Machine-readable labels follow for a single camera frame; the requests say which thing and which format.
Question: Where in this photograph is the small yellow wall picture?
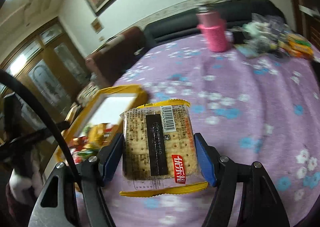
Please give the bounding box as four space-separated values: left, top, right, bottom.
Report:
91 18 104 33

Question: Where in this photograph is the yellow snack packet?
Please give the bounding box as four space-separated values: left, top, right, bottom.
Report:
88 124 110 146

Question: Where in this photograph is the yellow-rimmed white tray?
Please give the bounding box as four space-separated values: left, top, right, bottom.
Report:
63 84 148 164

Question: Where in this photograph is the pink knit-sleeved bottle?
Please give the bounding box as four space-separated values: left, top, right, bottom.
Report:
196 6 229 52

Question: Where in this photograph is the black leather sofa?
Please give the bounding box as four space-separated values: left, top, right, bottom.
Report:
144 0 286 49

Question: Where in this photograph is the person's left hand white glove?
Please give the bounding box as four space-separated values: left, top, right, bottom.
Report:
9 149 43 207

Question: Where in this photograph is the wooden glass-panel door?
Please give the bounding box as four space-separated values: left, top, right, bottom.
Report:
1 18 90 122

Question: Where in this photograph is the cracker packet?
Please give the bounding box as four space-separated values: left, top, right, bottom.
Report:
120 99 208 198

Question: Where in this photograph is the orange snack packets pile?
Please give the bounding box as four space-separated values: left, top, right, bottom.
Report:
278 33 314 59

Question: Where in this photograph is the brown armchair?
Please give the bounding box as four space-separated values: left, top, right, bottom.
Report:
85 26 145 88

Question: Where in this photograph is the crumpled plastic bag pile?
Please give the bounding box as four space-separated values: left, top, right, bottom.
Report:
231 13 292 58

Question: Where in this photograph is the patterned blanket bed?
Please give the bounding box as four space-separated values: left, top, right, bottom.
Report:
75 82 100 108

